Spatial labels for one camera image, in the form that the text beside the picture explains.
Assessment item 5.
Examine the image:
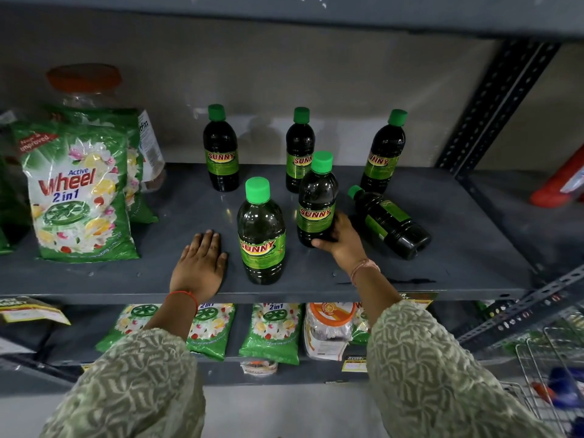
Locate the person's right hand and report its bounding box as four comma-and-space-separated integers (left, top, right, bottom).
311, 212, 373, 275

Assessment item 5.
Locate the person's left hand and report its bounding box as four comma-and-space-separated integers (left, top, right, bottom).
170, 230, 228, 301

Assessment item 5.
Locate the dark green-capped cleaner bottle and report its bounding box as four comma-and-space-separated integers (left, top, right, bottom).
297, 151, 339, 248

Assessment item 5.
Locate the person's right forearm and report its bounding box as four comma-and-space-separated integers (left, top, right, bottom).
353, 267, 403, 334

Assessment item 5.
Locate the person's left forearm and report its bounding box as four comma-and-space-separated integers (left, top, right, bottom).
144, 294, 200, 343

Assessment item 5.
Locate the red thread wristband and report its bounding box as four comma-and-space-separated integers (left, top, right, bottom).
165, 291, 200, 311

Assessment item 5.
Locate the pink thread wristband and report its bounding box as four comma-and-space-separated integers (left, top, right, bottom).
350, 259, 381, 286

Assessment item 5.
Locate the cluster of dark bottles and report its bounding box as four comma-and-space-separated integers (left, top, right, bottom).
203, 104, 432, 286

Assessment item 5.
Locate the green detergent packet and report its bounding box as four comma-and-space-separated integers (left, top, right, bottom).
96, 304, 161, 354
186, 303, 237, 362
11, 120, 140, 263
45, 105, 159, 225
238, 303, 304, 366
350, 305, 373, 346

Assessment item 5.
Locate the clear jar orange lid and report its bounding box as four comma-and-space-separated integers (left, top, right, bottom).
46, 64, 167, 193
303, 302, 359, 362

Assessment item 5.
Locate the yellow black shelf label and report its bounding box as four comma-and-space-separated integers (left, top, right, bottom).
398, 292, 439, 311

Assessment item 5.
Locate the grey metal shelving rack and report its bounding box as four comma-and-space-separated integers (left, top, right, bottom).
0, 0, 584, 399

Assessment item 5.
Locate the green patterned sleeve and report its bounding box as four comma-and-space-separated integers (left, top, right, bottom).
40, 327, 207, 438
366, 300, 561, 438

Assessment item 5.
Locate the black perforated rack upright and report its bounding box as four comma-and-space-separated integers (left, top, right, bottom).
435, 38, 563, 179

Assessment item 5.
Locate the blue bottle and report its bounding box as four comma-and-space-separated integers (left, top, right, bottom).
547, 367, 584, 410

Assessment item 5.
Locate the grey perforated rack rail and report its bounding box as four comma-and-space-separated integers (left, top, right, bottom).
456, 264, 584, 355

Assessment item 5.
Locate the metal wire basket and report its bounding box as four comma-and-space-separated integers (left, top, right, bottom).
499, 325, 584, 438

